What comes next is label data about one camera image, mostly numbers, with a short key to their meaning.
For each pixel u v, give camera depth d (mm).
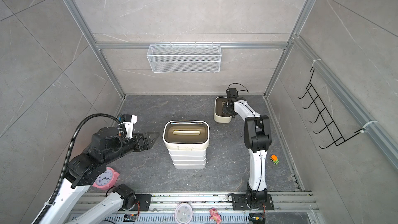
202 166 821
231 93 838
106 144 448
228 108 797
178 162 791
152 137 646
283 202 748
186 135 655
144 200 735
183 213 686
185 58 1007
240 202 732
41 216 372
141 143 544
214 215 678
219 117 979
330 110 648
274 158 843
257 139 584
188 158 748
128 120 557
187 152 686
